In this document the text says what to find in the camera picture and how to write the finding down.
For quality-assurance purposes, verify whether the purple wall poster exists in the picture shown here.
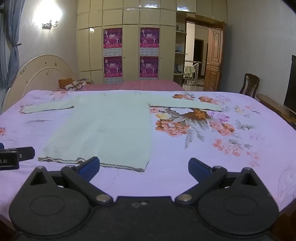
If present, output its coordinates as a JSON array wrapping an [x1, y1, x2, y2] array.
[[103, 28, 123, 56], [103, 56, 123, 84], [139, 27, 160, 56], [139, 56, 159, 80]]

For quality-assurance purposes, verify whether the black television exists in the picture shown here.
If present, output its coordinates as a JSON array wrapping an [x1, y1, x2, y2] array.
[[283, 55, 296, 116]]

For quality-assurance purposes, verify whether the wall lamp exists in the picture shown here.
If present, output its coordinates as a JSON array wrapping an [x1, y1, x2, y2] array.
[[42, 20, 59, 29]]

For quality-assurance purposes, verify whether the wooden door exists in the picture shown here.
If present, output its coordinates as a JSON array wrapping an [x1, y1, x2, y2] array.
[[203, 27, 223, 92]]

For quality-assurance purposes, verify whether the blue grey curtain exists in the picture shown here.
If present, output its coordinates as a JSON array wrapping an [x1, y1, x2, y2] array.
[[0, 0, 26, 88]]

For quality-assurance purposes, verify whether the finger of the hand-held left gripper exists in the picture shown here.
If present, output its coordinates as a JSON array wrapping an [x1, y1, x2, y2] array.
[[17, 146, 36, 162]]

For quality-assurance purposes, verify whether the corner shelf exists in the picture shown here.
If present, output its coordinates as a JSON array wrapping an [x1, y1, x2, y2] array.
[[174, 24, 187, 84]]

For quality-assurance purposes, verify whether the cream curved headboard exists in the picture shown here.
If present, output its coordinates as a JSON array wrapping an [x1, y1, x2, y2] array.
[[2, 54, 78, 114]]

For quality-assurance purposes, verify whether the metal stair railing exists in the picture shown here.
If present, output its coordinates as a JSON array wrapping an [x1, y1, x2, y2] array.
[[184, 61, 201, 87]]

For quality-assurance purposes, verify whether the cream wardrobe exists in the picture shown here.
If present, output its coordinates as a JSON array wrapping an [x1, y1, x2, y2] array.
[[76, 0, 177, 85]]

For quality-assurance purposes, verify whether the dark wooden chair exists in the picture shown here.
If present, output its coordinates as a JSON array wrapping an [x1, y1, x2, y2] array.
[[239, 73, 260, 99]]

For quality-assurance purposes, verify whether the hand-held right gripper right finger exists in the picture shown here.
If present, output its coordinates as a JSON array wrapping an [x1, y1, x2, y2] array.
[[174, 158, 270, 207]]

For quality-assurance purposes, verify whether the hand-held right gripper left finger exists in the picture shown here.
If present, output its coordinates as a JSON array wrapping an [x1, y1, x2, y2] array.
[[22, 156, 114, 207]]

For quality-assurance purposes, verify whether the pink checked bed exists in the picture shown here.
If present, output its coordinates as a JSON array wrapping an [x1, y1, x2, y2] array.
[[57, 80, 185, 92]]

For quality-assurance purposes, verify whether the wooden door frame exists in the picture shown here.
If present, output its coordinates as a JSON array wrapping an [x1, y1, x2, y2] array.
[[184, 16, 228, 92]]

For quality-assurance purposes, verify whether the light green knit sweater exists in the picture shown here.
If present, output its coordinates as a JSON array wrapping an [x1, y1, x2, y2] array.
[[22, 91, 223, 173]]

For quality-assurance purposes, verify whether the orange patterned pillow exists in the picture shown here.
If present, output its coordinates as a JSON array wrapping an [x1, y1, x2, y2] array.
[[58, 78, 87, 91]]

